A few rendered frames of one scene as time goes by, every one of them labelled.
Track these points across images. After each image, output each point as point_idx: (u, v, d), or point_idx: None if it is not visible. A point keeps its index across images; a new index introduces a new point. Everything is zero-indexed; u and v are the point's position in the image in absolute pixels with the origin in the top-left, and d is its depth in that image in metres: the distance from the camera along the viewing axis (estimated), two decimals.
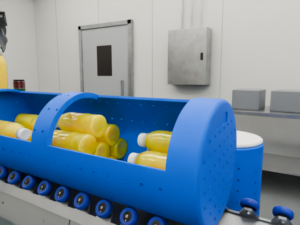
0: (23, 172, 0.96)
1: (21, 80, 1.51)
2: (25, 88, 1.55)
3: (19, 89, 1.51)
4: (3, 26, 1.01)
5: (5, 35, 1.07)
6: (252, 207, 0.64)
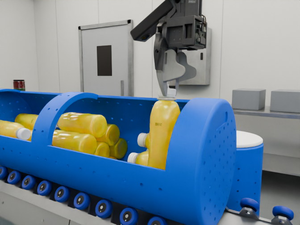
0: (23, 172, 0.96)
1: (21, 80, 1.51)
2: (25, 88, 1.55)
3: (19, 89, 1.51)
4: (202, 48, 0.53)
5: (179, 64, 0.58)
6: (252, 207, 0.64)
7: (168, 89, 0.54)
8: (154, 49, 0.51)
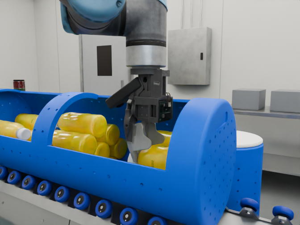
0: (23, 172, 0.96)
1: (21, 80, 1.51)
2: (25, 88, 1.55)
3: (19, 89, 1.51)
4: (168, 119, 0.59)
5: (150, 128, 0.64)
6: (252, 207, 0.64)
7: (129, 154, 0.61)
8: (124, 123, 0.57)
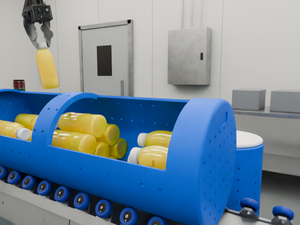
0: (23, 172, 0.96)
1: (21, 80, 1.51)
2: (25, 88, 1.55)
3: (19, 89, 1.51)
4: (49, 20, 0.98)
5: (49, 29, 1.04)
6: (252, 207, 0.64)
7: (131, 151, 0.61)
8: (23, 24, 0.99)
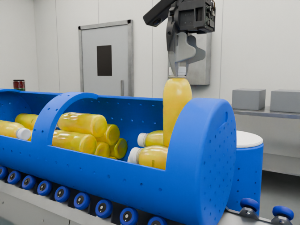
0: (23, 172, 0.96)
1: (21, 80, 1.51)
2: (25, 88, 1.55)
3: (19, 89, 1.51)
4: (211, 31, 0.56)
5: None
6: (252, 207, 0.64)
7: (131, 151, 0.61)
8: (166, 31, 0.54)
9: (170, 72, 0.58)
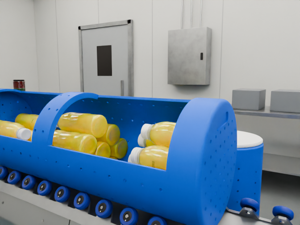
0: (23, 172, 0.96)
1: (21, 80, 1.51)
2: (25, 88, 1.55)
3: (19, 89, 1.51)
4: None
5: None
6: (252, 207, 0.64)
7: (131, 152, 0.62)
8: None
9: (145, 136, 0.64)
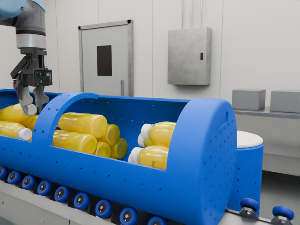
0: (23, 172, 0.96)
1: None
2: None
3: None
4: (48, 85, 0.87)
5: None
6: (252, 207, 0.64)
7: (131, 152, 0.62)
8: (15, 87, 0.85)
9: (145, 136, 0.64)
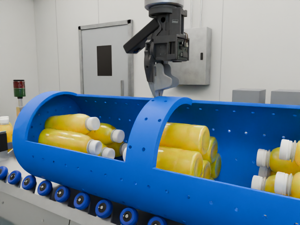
0: (23, 172, 0.96)
1: (21, 80, 1.51)
2: (25, 88, 1.55)
3: (19, 89, 1.51)
4: (185, 60, 0.61)
5: (165, 75, 0.65)
6: None
7: (276, 178, 0.45)
8: (144, 65, 0.59)
9: (286, 156, 0.48)
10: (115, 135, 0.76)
